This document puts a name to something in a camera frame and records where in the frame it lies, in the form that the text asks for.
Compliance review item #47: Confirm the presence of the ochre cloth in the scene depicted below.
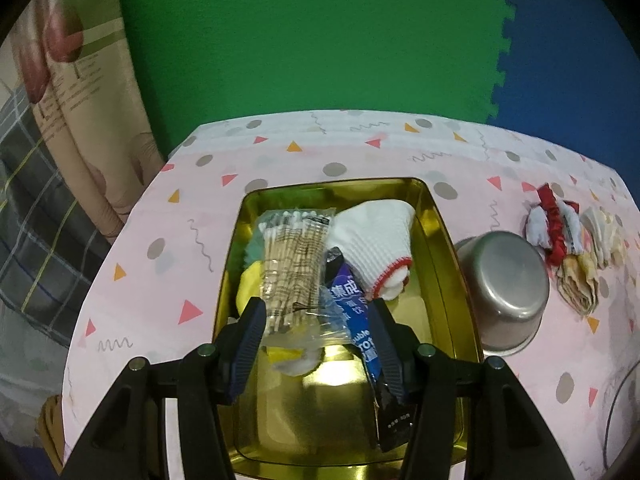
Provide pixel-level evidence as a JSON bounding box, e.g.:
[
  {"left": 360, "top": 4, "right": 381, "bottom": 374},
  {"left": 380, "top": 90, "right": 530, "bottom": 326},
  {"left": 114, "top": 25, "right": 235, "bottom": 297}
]
[{"left": 37, "top": 394, "right": 66, "bottom": 468}]

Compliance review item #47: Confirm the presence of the yellow and white soft item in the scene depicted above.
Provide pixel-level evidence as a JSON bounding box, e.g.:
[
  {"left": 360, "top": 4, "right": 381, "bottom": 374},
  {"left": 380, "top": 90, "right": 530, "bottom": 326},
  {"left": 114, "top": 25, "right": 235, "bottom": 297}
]
[{"left": 235, "top": 260, "right": 325, "bottom": 378}]

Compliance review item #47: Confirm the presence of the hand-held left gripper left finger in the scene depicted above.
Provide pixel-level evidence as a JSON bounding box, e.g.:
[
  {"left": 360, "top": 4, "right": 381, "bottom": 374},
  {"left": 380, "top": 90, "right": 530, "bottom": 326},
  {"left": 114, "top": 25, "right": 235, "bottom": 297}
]
[{"left": 62, "top": 296, "right": 268, "bottom": 480}]

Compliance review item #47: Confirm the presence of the teal fluffy scrunchie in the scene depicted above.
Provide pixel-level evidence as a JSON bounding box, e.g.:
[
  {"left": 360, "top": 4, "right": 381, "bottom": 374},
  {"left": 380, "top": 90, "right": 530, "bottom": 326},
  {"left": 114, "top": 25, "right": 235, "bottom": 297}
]
[{"left": 242, "top": 237, "right": 266, "bottom": 273}]

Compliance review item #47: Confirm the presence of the black and blue packet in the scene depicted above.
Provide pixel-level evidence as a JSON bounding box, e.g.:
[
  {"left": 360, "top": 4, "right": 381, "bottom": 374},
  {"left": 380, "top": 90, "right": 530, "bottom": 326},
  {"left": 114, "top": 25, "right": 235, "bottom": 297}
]
[{"left": 320, "top": 246, "right": 416, "bottom": 453}]

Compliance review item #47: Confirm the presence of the grey plaid cloth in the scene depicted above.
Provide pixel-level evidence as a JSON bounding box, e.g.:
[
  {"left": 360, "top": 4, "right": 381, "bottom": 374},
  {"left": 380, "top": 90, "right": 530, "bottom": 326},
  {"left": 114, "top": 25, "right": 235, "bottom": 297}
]
[{"left": 0, "top": 80, "right": 116, "bottom": 348}]

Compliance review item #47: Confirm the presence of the pastel striped dotted towel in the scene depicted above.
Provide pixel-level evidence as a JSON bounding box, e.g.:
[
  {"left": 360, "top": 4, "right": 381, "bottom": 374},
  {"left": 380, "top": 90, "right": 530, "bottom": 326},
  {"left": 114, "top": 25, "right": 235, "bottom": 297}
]
[{"left": 555, "top": 252, "right": 608, "bottom": 317}]

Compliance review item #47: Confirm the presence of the gold and red tin box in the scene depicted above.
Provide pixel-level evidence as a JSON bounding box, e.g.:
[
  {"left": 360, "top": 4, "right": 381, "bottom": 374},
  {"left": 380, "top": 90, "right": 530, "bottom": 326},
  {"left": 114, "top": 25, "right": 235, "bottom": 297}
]
[{"left": 212, "top": 176, "right": 485, "bottom": 480}]

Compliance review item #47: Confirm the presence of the stainless steel bowl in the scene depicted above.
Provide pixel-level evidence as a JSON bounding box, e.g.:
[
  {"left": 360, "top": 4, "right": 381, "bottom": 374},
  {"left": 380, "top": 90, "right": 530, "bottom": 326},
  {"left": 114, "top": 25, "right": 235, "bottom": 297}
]
[{"left": 452, "top": 230, "right": 551, "bottom": 358}]

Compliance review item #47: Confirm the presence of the green foam mat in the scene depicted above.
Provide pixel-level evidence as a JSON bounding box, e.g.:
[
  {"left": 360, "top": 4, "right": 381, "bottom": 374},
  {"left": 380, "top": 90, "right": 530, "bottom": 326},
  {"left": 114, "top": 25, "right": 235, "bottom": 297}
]
[{"left": 112, "top": 0, "right": 518, "bottom": 163}]

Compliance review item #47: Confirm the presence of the red satin scrunchie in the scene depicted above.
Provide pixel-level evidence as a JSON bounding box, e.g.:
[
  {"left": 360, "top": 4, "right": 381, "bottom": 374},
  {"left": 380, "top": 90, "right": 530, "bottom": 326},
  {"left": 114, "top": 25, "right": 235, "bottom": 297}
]
[{"left": 525, "top": 183, "right": 583, "bottom": 267}]

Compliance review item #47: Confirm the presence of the pink patterned tablecloth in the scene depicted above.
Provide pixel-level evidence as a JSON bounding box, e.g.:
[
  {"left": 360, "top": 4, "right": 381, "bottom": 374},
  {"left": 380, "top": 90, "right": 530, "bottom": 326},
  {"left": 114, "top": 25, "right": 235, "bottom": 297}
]
[{"left": 62, "top": 110, "right": 633, "bottom": 480}]

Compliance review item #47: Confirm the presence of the cotton swab packet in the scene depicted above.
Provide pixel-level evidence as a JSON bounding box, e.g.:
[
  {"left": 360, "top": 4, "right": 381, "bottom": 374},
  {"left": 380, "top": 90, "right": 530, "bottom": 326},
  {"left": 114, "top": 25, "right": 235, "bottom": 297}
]
[{"left": 255, "top": 208, "right": 351, "bottom": 351}]

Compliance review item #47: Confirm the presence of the white knit glove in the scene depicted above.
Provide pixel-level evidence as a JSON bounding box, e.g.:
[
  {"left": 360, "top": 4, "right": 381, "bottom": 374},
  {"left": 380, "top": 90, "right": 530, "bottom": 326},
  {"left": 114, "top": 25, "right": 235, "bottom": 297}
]
[{"left": 330, "top": 200, "right": 417, "bottom": 303}]

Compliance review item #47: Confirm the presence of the cream cloth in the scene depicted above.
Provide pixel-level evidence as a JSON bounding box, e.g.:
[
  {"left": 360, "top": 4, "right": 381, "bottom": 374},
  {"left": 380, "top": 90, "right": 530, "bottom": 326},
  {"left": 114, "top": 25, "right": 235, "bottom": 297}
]
[{"left": 580, "top": 205, "right": 626, "bottom": 268}]

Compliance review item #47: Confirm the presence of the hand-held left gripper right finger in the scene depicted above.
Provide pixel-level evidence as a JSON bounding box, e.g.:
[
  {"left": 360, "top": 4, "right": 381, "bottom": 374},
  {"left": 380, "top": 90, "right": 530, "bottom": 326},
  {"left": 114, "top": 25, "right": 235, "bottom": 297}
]
[{"left": 367, "top": 297, "right": 571, "bottom": 480}]

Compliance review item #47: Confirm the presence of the blue foam mat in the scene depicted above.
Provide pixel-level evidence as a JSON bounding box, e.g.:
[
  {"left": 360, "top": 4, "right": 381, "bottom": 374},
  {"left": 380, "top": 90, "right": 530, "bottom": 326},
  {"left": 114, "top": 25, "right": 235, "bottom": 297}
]
[{"left": 485, "top": 0, "right": 640, "bottom": 183}]

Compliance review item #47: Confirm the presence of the leaf printed beige curtain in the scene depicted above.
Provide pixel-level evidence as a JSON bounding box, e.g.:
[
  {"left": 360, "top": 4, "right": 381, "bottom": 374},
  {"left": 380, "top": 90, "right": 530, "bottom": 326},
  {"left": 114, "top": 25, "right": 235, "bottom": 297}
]
[{"left": 10, "top": 0, "right": 166, "bottom": 238}]

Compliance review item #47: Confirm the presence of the black cable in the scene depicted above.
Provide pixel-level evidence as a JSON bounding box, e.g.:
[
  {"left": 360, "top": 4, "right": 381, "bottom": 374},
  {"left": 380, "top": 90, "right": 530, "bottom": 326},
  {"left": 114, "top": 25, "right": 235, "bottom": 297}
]
[{"left": 602, "top": 370, "right": 640, "bottom": 471}]

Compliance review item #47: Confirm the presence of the white printed cloth pouch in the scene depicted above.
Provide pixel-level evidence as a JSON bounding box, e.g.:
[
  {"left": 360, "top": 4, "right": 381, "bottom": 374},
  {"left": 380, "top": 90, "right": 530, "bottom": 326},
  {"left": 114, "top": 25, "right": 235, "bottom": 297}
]
[{"left": 525, "top": 200, "right": 586, "bottom": 253}]

